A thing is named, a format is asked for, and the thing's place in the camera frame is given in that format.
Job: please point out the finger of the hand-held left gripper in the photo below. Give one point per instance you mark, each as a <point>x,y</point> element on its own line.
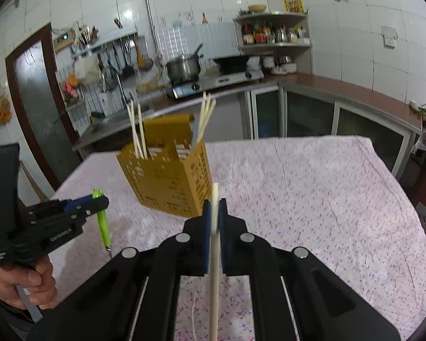
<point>96,206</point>
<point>76,204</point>

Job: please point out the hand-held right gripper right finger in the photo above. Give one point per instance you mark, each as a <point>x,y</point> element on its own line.
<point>224,241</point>

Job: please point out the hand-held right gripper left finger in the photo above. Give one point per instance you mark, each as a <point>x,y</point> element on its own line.
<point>207,241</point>

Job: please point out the green pen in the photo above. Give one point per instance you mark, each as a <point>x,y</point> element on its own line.
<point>103,227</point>

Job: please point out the yellow perforated utensil holder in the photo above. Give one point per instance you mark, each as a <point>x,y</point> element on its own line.
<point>170,188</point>

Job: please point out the cup of kitchen utensils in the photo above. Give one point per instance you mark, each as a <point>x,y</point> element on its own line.
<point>85,37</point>

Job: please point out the person's left hand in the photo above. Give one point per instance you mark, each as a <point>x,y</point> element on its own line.
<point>42,280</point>

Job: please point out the floral pink tablecloth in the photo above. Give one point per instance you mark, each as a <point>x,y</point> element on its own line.
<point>305,202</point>

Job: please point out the steel sink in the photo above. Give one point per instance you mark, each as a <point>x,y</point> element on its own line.
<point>113,117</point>

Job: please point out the dark door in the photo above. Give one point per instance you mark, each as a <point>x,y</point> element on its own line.
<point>39,113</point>

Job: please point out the steel faucet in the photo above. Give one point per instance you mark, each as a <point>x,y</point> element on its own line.
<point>119,85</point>

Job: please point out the white hanging bag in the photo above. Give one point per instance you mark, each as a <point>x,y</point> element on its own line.
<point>86,69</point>

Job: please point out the steel gas stove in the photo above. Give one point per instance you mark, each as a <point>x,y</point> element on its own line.
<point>220,81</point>

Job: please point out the steel cooking pot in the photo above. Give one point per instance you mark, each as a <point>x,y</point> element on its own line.
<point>183,69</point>

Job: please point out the kitchen counter cabinet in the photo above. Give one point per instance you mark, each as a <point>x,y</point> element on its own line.
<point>340,113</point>

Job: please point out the black wok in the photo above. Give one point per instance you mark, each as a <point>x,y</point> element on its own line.
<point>231,63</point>

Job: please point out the stack of white dishes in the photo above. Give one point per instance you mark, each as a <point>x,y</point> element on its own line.
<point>284,66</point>

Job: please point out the white splash guard panel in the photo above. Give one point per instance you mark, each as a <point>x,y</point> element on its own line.
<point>216,39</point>

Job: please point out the row of condiment bottles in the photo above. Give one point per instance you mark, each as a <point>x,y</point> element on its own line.
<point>261,35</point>

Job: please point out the white corner shelf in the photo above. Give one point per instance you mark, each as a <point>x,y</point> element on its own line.
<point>273,16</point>

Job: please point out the yellow bowl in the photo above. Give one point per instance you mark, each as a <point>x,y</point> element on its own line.
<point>257,8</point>

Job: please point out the wall rack with hanging utensils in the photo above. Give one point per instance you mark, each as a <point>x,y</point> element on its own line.
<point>120,55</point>

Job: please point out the yellowed wall power box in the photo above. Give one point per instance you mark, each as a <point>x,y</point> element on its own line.
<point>62,41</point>

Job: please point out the metal wall pipe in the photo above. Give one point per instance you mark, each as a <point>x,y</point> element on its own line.
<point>149,10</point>

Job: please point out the yellow wall poster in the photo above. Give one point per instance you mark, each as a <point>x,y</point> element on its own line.
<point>293,1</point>

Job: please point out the white wall socket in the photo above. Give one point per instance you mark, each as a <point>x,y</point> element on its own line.
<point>389,37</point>

